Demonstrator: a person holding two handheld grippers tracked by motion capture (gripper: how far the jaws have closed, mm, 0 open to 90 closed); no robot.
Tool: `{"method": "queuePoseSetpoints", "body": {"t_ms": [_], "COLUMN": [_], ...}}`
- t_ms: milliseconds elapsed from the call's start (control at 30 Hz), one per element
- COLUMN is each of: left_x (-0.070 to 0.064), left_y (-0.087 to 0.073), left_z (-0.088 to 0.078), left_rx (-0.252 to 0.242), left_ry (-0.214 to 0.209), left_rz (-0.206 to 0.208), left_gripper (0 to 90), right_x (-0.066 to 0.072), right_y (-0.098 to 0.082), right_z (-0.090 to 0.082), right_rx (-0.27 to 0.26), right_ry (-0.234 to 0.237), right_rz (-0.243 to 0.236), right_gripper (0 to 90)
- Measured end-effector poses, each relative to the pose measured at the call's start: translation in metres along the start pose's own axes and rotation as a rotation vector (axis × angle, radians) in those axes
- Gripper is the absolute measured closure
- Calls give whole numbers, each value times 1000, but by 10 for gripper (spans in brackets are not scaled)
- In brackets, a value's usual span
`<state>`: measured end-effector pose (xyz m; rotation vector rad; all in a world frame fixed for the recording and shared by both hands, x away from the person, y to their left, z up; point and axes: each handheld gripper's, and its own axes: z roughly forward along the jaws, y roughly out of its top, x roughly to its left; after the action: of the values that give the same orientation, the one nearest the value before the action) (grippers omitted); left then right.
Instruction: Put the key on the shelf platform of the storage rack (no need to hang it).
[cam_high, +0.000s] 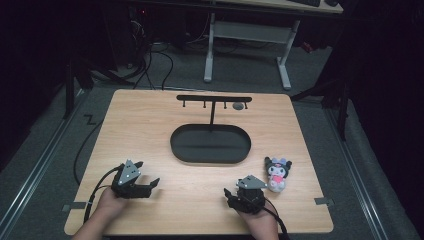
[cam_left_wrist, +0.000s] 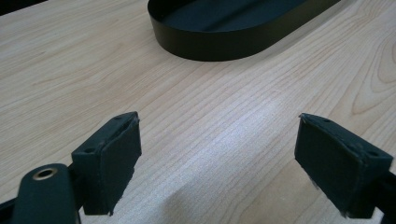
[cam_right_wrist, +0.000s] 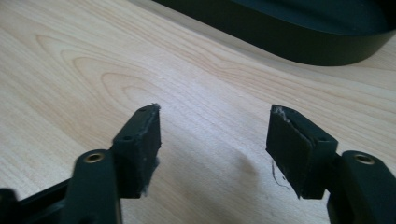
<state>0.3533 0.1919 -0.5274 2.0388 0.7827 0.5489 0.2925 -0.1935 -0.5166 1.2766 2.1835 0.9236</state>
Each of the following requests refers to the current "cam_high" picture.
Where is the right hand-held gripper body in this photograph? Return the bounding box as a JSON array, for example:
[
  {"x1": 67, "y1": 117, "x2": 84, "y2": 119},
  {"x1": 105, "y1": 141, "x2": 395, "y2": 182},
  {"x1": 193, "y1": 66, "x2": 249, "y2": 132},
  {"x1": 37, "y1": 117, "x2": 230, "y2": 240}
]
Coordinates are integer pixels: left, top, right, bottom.
[{"x1": 229, "y1": 174, "x2": 268, "y2": 215}]

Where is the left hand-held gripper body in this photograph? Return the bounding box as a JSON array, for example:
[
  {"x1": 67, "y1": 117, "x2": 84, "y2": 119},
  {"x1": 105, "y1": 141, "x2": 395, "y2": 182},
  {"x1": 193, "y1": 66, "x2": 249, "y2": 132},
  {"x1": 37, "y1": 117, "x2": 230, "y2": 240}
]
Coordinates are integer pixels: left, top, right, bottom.
[{"x1": 111, "y1": 159, "x2": 151, "y2": 200}]

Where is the black and white plush toy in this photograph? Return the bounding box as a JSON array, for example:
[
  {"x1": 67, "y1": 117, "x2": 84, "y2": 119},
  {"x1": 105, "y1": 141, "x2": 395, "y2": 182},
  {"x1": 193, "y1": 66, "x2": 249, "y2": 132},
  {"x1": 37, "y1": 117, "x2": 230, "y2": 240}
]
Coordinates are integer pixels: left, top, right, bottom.
[{"x1": 264, "y1": 156, "x2": 293, "y2": 193}]

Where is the black hook rack with tray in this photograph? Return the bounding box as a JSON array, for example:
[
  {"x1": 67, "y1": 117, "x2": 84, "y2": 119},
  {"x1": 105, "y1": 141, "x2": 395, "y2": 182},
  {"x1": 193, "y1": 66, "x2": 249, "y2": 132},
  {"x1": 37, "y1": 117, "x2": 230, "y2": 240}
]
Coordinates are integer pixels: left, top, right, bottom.
[{"x1": 169, "y1": 94, "x2": 253, "y2": 165}]

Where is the person's right hand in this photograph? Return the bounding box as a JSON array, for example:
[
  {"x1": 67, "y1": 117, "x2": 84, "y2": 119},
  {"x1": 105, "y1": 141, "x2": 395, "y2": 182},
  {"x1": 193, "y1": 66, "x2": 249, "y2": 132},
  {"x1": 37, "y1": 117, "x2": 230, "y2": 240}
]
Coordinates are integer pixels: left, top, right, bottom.
[{"x1": 238, "y1": 206, "x2": 278, "y2": 230}]

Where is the person's left hand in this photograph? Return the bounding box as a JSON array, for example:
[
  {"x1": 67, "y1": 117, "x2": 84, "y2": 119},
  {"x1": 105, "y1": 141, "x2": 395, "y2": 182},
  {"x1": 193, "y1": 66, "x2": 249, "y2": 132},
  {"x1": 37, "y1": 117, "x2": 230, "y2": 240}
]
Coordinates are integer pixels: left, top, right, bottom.
[{"x1": 96, "y1": 187, "x2": 130, "y2": 218}]

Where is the black metal stand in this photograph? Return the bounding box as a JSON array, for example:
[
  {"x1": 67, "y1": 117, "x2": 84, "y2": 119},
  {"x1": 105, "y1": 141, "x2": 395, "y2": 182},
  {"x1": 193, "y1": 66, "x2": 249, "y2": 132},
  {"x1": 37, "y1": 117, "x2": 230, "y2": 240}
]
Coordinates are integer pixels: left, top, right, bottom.
[
  {"x1": 62, "y1": 58, "x2": 96, "y2": 120},
  {"x1": 289, "y1": 78, "x2": 350, "y2": 142}
]

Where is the dark computer tower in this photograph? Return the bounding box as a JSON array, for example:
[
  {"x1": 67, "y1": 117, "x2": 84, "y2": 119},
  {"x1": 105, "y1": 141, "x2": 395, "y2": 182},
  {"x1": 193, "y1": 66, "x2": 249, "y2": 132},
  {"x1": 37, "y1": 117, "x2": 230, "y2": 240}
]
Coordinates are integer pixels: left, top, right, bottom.
[{"x1": 128, "y1": 5, "x2": 149, "y2": 69}]

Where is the white-legged wooden desk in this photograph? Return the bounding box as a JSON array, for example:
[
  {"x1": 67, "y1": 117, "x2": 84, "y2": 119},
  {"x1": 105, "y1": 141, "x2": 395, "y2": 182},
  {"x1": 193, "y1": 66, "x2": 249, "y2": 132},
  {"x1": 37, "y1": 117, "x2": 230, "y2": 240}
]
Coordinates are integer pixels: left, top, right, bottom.
[{"x1": 173, "y1": 0, "x2": 344, "y2": 91}]

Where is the black keyboard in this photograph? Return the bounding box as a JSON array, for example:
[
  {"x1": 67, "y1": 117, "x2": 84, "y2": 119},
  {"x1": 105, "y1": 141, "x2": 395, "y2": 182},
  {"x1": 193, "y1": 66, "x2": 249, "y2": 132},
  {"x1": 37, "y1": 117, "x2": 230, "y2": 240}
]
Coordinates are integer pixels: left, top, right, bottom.
[{"x1": 288, "y1": 0, "x2": 322, "y2": 8}]

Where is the left hand-held gripper black cable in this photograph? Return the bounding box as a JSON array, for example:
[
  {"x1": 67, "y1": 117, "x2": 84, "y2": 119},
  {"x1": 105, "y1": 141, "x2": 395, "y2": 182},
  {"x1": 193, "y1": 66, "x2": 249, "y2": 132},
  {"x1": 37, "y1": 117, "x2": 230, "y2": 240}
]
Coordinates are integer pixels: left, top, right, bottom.
[{"x1": 83, "y1": 165, "x2": 122, "y2": 224}]

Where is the hand-held gripper black cable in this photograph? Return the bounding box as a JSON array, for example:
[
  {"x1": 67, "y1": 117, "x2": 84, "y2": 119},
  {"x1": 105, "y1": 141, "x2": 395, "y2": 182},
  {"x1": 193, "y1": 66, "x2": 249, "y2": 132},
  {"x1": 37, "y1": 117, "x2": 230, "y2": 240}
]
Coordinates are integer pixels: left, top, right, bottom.
[
  {"x1": 264, "y1": 198, "x2": 290, "y2": 240},
  {"x1": 83, "y1": 165, "x2": 122, "y2": 224}
]

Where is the right hand-held gripper black cable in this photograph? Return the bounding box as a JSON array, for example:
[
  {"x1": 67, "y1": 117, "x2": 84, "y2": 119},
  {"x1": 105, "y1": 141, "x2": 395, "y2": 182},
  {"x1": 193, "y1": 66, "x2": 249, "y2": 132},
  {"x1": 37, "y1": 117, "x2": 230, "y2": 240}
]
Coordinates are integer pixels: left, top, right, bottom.
[{"x1": 264, "y1": 198, "x2": 290, "y2": 240}]

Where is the black floor cable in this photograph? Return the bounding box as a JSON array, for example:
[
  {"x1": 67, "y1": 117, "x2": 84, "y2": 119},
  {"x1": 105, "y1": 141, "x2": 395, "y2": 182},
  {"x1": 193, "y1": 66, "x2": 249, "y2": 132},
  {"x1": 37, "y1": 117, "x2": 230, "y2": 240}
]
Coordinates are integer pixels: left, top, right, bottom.
[{"x1": 73, "y1": 119, "x2": 105, "y2": 186}]

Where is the metal floor rail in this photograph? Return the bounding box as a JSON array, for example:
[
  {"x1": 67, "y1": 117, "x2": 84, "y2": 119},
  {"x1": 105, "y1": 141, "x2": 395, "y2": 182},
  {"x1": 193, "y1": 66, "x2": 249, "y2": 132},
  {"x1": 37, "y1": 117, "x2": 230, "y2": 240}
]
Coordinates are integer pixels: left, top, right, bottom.
[
  {"x1": 323, "y1": 106, "x2": 390, "y2": 240},
  {"x1": 0, "y1": 89, "x2": 88, "y2": 232}
]

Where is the bundle of black floor cables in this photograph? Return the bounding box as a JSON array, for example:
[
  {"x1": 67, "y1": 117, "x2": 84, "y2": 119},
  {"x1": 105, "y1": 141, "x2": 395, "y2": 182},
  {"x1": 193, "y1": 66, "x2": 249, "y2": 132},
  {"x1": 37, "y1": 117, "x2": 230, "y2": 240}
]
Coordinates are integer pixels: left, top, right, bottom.
[{"x1": 89, "y1": 41, "x2": 176, "y2": 92}]

